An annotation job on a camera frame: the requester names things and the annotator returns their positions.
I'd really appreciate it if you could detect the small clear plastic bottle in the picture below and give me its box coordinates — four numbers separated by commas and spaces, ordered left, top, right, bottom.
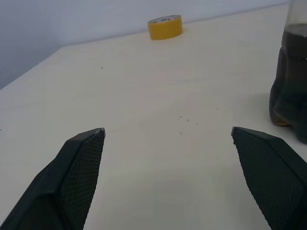
269, 0, 307, 145

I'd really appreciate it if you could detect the yellow tape roll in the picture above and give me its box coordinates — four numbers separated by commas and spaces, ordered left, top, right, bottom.
147, 15, 183, 41

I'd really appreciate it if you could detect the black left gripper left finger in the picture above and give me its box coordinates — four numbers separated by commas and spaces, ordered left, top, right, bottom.
0, 127, 106, 230

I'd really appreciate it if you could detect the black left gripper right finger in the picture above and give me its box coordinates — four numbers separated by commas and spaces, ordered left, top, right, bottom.
231, 126, 307, 230

